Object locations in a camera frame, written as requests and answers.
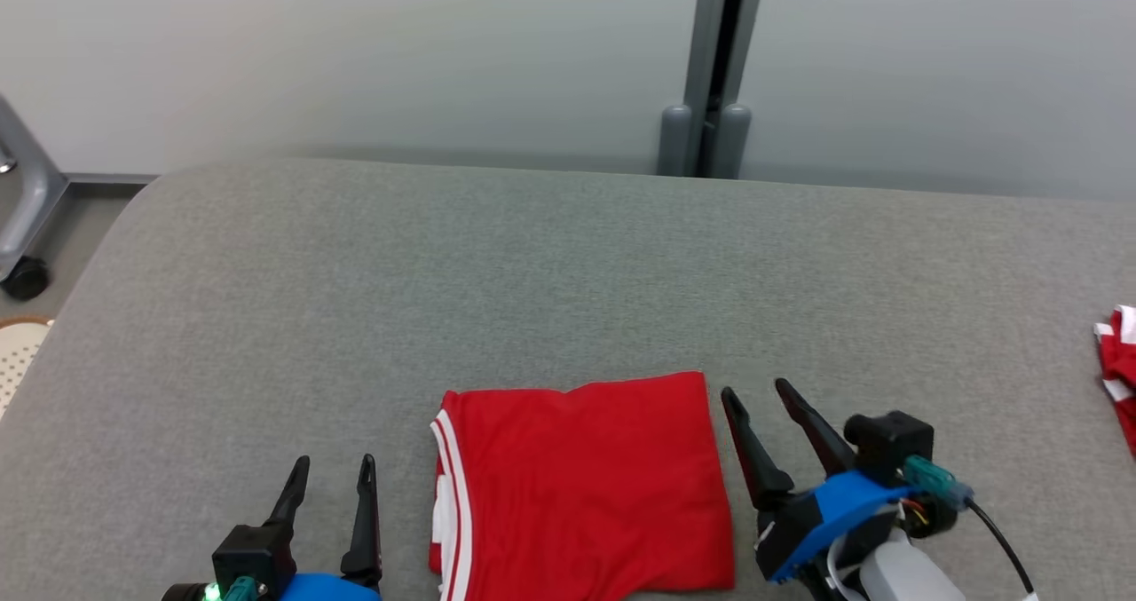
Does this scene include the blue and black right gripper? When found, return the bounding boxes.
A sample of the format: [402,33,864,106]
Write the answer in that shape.
[720,377,917,601]

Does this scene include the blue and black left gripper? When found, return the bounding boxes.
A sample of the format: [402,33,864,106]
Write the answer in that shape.
[264,454,384,601]

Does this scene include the red jersey with white sleeves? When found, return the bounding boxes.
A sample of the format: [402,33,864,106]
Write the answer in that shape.
[428,369,737,601]

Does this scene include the red shorts with white trim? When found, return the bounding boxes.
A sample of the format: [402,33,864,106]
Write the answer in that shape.
[1093,304,1136,457]

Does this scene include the beige perforated round basket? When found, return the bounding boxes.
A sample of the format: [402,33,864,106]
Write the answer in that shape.
[0,316,56,421]

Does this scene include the black caster wheel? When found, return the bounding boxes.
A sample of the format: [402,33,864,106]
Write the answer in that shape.
[0,256,51,302]

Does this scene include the green left camera connector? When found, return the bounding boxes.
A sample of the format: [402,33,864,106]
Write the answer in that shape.
[201,575,264,601]

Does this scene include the teal right camera connector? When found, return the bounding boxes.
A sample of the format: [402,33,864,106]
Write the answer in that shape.
[903,455,975,510]

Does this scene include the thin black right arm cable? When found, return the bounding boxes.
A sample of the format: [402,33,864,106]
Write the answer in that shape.
[966,497,1041,601]

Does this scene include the grey partition post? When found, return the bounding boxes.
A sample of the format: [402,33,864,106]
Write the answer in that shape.
[658,0,769,179]

